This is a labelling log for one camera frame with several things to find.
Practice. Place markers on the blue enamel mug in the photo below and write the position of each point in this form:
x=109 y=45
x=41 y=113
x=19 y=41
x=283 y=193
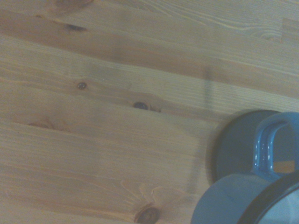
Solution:
x=224 y=198

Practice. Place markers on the wooden mug rack black base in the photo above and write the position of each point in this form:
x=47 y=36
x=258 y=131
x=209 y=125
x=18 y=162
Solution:
x=233 y=144

